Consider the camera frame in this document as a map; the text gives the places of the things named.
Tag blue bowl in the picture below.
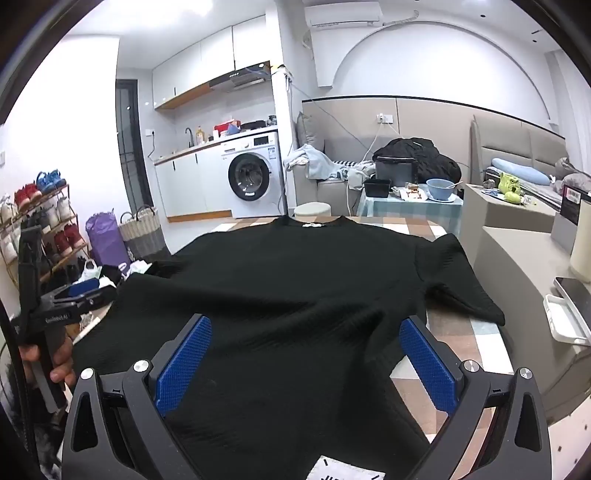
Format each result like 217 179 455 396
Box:
426 178 458 202

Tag black knit sweater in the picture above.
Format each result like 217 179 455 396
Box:
71 215 506 480

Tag woven basket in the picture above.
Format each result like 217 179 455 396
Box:
119 205 169 261

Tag dark tablet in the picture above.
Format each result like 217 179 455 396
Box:
554 276 591 342

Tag white tray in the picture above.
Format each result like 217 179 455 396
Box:
542 294 591 347

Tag blue pillow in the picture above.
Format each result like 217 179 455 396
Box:
491 158 551 186

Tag white kitchen counter cabinet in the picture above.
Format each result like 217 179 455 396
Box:
154 141 234 223

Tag white cloth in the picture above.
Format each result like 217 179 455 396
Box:
344 161 377 190

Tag person's left hand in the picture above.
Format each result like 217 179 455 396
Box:
19 335 77 393

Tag beige sofa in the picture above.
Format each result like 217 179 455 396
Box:
293 111 384 217

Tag black jacket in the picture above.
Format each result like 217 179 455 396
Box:
373 137 462 183

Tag dark door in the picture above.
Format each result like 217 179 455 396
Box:
115 79 155 227

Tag yellow-green toy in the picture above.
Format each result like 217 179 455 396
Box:
498 172 525 204

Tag purple bag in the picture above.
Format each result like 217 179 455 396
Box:
85 210 130 267

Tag light blue clothes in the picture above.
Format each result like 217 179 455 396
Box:
283 144 352 182

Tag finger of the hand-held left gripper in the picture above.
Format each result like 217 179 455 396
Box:
48 281 118 317

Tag cream cylinder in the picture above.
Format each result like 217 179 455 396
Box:
569 196 591 283

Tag white hang tag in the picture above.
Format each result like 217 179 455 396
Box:
307 455 386 480

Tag beige platform ledge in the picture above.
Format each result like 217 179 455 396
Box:
462 182 591 416

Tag side table with plaid cloth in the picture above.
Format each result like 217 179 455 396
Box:
358 187 464 236

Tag white air conditioner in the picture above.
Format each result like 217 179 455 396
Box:
304 2 384 29

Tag plaid tablecloth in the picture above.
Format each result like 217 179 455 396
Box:
69 215 515 480

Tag white upper cabinets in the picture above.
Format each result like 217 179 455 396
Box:
151 15 269 110

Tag grey range hood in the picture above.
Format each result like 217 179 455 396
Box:
209 61 272 92

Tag grey clothes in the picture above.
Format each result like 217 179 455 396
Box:
554 157 591 190

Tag white washing machine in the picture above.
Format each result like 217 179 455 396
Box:
221 130 284 219

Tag beige bed headboard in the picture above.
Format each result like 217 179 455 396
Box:
470 114 568 185

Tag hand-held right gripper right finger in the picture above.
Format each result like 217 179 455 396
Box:
399 315 550 480

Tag black storage box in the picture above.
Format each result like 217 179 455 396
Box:
375 156 416 185

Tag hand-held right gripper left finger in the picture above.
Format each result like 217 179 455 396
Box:
62 314 213 480

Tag small black tray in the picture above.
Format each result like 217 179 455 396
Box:
364 179 393 199

